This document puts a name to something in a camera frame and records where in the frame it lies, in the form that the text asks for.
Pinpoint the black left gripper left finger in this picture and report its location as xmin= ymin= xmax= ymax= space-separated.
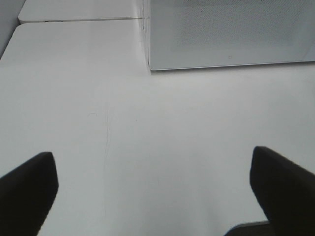
xmin=0 ymin=152 xmax=59 ymax=236

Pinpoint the white microwave door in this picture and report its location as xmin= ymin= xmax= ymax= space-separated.
xmin=143 ymin=0 xmax=315 ymax=70

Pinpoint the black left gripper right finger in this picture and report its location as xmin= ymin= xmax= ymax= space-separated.
xmin=250 ymin=147 xmax=315 ymax=236

